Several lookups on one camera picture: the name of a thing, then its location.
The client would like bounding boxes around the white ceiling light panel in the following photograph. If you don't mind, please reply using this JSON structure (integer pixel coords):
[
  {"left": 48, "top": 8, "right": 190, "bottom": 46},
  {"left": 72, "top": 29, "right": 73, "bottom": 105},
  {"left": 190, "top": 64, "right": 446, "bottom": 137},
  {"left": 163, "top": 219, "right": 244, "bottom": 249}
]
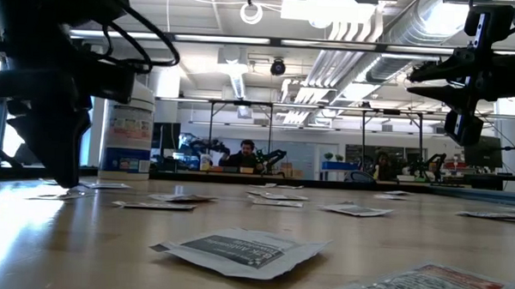
[{"left": 281, "top": 0, "right": 379, "bottom": 26}]

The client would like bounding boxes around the black ceiling camera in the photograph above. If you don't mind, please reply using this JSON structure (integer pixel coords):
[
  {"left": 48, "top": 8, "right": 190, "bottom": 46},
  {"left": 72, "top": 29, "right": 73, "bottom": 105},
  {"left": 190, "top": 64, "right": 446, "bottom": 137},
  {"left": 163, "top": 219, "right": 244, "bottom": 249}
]
[{"left": 269, "top": 57, "right": 288, "bottom": 77}]

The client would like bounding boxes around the person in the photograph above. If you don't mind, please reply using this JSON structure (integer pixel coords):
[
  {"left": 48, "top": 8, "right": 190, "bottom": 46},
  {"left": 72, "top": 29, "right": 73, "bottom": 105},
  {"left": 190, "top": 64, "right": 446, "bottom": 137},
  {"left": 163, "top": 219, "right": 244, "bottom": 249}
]
[
  {"left": 371, "top": 151, "right": 398, "bottom": 183},
  {"left": 218, "top": 138, "right": 267, "bottom": 174}
]

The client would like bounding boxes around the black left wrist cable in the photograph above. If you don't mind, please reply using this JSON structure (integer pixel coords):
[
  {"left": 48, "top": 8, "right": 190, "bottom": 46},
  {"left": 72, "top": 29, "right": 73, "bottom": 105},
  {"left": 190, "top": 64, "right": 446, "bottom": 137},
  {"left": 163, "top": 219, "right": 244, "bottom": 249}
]
[{"left": 97, "top": 1, "right": 183, "bottom": 76}]

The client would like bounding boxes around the white coiled cable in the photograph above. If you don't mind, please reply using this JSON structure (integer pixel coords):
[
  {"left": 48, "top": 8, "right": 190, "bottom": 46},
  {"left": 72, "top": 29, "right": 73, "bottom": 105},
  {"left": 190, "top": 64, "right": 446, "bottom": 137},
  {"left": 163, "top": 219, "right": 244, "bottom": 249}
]
[{"left": 239, "top": 0, "right": 265, "bottom": 26}]

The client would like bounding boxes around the black monitor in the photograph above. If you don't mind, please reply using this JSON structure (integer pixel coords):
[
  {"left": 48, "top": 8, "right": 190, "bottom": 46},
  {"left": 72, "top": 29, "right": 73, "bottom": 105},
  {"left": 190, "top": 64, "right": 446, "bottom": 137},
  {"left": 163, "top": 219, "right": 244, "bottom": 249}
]
[{"left": 462, "top": 135, "right": 504, "bottom": 171}]

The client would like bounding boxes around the silver ceiling duct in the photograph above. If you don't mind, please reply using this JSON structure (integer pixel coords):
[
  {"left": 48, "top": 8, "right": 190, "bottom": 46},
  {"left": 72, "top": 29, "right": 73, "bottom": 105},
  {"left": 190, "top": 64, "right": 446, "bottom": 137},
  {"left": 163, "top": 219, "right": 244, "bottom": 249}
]
[{"left": 362, "top": 0, "right": 474, "bottom": 88}]

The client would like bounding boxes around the black background rig frame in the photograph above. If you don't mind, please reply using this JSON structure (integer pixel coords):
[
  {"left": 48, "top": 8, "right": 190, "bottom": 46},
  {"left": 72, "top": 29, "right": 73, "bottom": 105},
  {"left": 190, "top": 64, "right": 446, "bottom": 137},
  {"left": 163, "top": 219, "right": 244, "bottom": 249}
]
[
  {"left": 360, "top": 107, "right": 425, "bottom": 162},
  {"left": 208, "top": 99, "right": 274, "bottom": 157}
]

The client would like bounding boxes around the white wipes canister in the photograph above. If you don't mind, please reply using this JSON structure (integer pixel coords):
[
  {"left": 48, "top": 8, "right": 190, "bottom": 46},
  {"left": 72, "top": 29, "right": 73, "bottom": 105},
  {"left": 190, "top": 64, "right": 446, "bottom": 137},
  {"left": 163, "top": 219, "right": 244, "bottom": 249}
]
[{"left": 97, "top": 81, "right": 156, "bottom": 181}]

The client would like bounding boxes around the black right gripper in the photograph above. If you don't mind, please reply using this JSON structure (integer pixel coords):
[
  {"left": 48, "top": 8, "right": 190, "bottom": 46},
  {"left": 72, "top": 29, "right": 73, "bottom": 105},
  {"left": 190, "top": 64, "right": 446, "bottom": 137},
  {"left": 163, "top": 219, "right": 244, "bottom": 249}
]
[{"left": 404, "top": 0, "right": 515, "bottom": 148}]

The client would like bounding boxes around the grey office chair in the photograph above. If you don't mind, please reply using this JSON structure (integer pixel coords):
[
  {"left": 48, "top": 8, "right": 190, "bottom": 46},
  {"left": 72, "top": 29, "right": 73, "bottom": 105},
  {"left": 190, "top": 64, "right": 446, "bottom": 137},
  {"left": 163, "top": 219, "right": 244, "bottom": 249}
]
[{"left": 349, "top": 170, "right": 377, "bottom": 184}]

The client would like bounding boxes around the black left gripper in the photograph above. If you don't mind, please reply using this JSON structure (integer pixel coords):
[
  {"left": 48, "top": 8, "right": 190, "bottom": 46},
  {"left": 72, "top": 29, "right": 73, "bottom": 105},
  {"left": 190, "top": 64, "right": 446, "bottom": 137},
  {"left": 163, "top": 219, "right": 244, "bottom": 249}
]
[{"left": 0, "top": 59, "right": 137, "bottom": 190}]

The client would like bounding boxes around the brown cardboard box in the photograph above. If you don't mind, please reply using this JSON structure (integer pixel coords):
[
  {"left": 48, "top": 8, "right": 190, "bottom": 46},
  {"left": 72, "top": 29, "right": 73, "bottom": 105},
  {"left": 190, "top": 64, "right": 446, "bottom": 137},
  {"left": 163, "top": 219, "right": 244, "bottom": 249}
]
[{"left": 280, "top": 161, "right": 305, "bottom": 179}]

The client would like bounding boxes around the blue bin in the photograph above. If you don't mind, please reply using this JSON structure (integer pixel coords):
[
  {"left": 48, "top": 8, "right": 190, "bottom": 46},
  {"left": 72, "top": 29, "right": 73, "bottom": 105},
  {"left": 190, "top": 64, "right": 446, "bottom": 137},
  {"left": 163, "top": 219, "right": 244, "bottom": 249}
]
[{"left": 321, "top": 160, "right": 361, "bottom": 173}]

